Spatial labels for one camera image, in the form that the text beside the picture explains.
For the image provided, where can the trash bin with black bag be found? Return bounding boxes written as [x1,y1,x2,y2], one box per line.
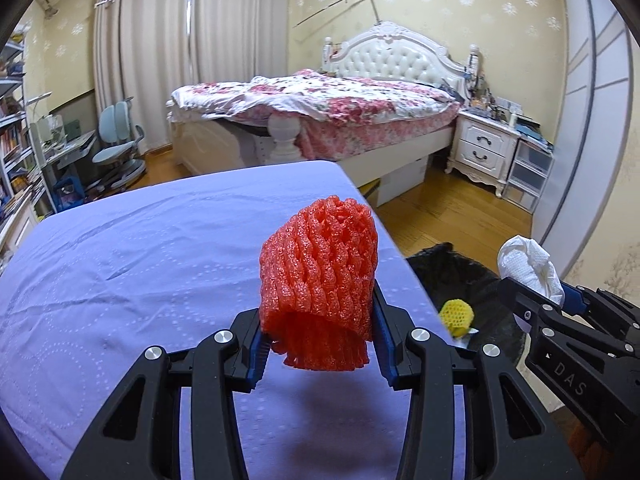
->
[405,242,531,361]

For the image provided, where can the red foam fruit net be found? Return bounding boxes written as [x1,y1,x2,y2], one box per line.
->
[258,197,379,372]

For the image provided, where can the stack of books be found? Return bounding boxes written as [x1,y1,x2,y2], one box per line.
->
[515,115,556,153]

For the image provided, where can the floral quilt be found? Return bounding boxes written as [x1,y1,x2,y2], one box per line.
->
[167,71,461,123]

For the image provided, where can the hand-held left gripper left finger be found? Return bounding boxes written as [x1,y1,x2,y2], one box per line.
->
[60,307,273,480]

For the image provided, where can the white storage box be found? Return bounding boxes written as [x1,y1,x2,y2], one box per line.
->
[376,156,431,208]

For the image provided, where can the assorted small nightstand items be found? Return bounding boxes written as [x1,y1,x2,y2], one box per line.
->
[465,67,523,123]

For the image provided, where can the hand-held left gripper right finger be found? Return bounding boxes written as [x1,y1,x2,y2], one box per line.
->
[372,292,586,480]

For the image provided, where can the pink floral bed sheet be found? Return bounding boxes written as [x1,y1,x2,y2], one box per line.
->
[295,102,461,161]

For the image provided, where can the white sliding wardrobe door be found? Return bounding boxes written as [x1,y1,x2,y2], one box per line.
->
[530,0,632,251]

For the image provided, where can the table with lilac cloth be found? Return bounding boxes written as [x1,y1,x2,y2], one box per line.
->
[0,160,436,480]

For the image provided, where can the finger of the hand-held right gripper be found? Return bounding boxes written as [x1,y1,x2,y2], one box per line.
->
[497,277,640,359]
[562,282,640,332]

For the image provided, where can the yellow foam fruit net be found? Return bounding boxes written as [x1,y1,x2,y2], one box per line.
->
[439,298,475,337]

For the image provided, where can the bookshelf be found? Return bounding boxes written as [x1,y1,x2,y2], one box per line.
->
[0,35,46,261]

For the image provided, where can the light blue desk chair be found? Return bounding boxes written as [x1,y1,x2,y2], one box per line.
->
[91,100,148,195]

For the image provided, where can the beige curtain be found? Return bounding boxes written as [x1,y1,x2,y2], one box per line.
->
[92,0,193,156]
[190,0,291,96]

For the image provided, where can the white nightstand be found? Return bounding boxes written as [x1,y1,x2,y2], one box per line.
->
[445,110,521,196]

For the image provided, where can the white bed with tufted headboard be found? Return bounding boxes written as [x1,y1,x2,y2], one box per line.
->
[167,20,481,181]

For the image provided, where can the study desk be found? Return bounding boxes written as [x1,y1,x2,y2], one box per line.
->
[30,115,98,211]

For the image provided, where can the clear plastic drawer unit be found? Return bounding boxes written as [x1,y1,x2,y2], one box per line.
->
[502,137,556,213]

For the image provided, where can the white small bottle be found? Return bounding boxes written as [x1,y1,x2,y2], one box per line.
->
[496,235,565,306]

